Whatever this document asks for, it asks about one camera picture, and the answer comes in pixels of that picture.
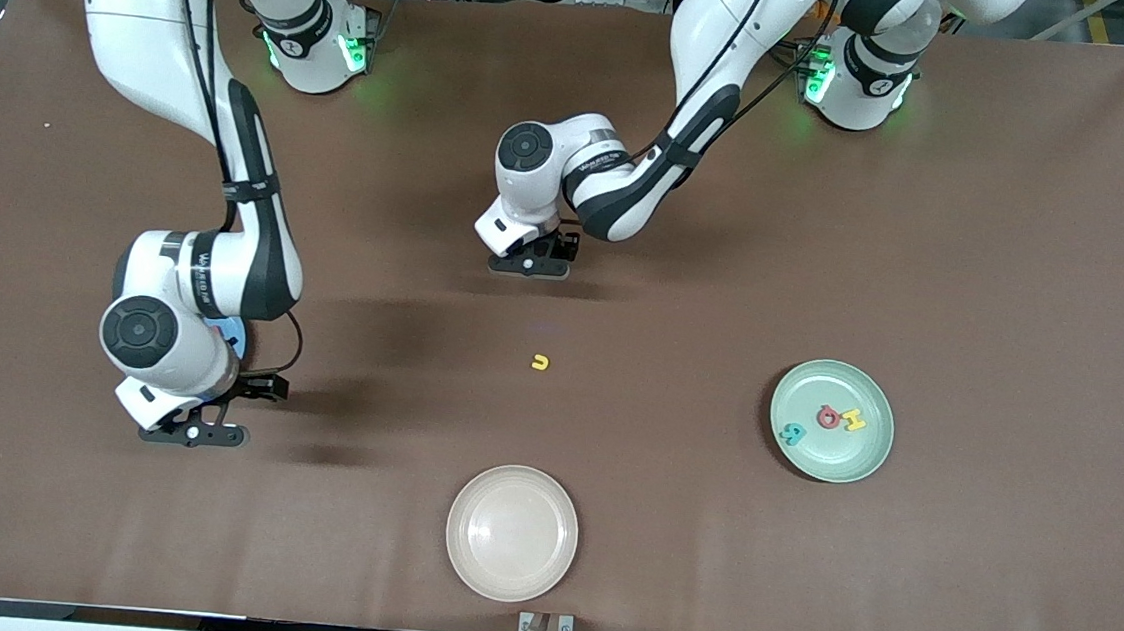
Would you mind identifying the blue round plate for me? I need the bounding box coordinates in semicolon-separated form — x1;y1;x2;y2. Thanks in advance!
194;313;252;402

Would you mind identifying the beige round plate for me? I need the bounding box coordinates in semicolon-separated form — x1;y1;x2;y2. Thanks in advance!
441;460;584;608

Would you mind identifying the green round plate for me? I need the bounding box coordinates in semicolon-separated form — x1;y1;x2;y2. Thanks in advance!
765;355;900;488

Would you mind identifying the brown table cover sheet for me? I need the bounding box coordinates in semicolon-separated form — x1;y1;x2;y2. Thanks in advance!
0;0;1124;631

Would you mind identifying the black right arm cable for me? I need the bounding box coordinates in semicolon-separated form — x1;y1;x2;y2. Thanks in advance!
142;0;331;381

